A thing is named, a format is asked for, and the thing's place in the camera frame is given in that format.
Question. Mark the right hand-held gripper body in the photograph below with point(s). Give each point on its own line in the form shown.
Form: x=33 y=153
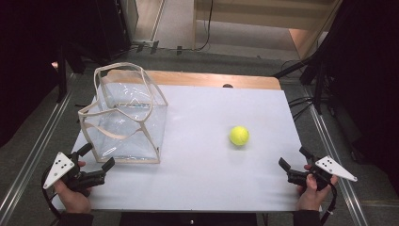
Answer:
x=333 y=168

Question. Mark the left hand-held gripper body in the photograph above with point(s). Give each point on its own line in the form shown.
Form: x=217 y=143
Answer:
x=59 y=169

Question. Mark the person's left hand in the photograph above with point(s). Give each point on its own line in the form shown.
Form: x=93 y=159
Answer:
x=72 y=197

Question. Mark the person's right hand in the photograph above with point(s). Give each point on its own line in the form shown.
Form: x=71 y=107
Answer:
x=311 y=196

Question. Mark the clear bag with beige trim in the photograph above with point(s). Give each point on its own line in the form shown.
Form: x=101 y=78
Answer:
x=125 y=125

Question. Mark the yellow tennis ball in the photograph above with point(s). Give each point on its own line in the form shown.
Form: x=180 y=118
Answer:
x=239 y=135

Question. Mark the black metal stand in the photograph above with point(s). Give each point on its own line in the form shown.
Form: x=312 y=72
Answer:
x=318 y=84

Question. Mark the white table cover board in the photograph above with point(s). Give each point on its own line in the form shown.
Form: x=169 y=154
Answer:
x=200 y=169

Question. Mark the wooden table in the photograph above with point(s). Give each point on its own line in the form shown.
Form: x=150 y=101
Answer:
x=200 y=78

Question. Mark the black cabinet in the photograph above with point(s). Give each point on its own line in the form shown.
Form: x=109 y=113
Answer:
x=109 y=28

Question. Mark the metal floor rail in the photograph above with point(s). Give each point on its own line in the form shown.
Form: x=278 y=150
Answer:
x=338 y=175
x=34 y=153

